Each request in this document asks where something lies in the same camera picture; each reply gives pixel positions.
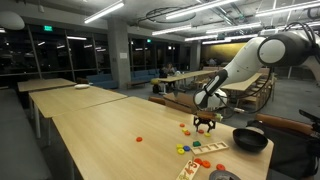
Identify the black tape roll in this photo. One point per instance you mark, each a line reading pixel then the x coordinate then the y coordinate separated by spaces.
pixel 223 175

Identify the brown leather chair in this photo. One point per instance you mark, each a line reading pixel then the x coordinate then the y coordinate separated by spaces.
pixel 290 155

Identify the white plate on table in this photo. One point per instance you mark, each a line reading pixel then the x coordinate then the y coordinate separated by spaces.
pixel 81 86

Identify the green block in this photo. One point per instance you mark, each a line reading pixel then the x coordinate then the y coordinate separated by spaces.
pixel 196 144

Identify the wooden peg board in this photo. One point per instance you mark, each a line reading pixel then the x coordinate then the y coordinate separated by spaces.
pixel 189 170

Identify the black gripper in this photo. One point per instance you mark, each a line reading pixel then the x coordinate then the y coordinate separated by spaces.
pixel 198 121

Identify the black bowl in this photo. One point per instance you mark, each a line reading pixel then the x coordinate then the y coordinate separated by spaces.
pixel 249 140

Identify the wooden slotted tray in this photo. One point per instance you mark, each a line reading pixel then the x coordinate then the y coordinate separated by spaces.
pixel 208 148

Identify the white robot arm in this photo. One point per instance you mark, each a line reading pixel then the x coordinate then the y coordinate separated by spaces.
pixel 296 45

